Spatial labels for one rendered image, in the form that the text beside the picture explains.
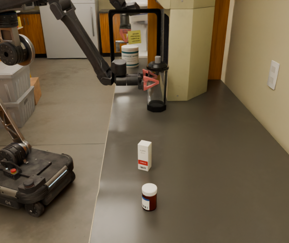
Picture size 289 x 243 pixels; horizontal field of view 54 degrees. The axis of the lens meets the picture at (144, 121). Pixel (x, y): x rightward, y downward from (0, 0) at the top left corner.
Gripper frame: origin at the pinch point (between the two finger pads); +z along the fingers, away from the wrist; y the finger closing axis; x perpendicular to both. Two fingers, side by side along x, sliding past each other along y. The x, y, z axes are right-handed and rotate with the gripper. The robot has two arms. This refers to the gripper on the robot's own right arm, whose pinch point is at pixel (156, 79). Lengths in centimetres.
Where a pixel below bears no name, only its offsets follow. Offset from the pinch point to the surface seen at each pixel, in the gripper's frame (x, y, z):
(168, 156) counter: 16.0, -44.3, 1.3
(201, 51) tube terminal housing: -9.0, 17.9, 25.6
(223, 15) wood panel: -24, 47, 44
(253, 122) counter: 16.1, -17.9, 43.8
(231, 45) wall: -7, 43, 50
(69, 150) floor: 109, 114, -78
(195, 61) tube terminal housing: -4.9, 13.8, 21.5
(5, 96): 69, 166, -154
